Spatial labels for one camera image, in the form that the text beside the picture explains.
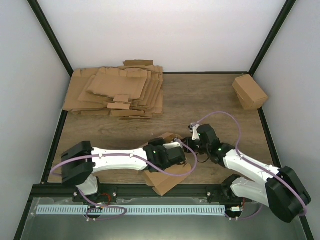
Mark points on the black frame post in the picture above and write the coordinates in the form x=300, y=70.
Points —
x=42, y=19
x=281, y=18

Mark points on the brown cardboard box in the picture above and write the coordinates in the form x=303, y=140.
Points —
x=162, y=183
x=250, y=94

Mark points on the black left frame post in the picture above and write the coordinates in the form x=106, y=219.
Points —
x=42, y=19

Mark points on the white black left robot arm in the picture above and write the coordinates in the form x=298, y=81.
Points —
x=83, y=160

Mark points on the black right frame post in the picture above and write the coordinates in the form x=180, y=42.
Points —
x=281, y=18

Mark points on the stack of flat cardboard blanks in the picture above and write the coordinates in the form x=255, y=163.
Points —
x=129, y=92

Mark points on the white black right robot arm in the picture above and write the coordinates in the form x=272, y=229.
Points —
x=279, y=189

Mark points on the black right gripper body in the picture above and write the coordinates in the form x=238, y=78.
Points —
x=194, y=149

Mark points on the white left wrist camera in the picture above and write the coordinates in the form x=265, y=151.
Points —
x=176, y=143

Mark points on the folded brown cardboard box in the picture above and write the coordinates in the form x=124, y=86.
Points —
x=250, y=94

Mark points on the light blue slotted cable duct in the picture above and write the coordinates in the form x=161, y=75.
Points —
x=134, y=210

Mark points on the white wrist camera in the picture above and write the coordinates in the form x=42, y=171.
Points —
x=193, y=128
x=176, y=143

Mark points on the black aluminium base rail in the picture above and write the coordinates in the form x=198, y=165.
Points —
x=212, y=193

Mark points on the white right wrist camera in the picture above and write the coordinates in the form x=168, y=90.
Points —
x=193, y=128

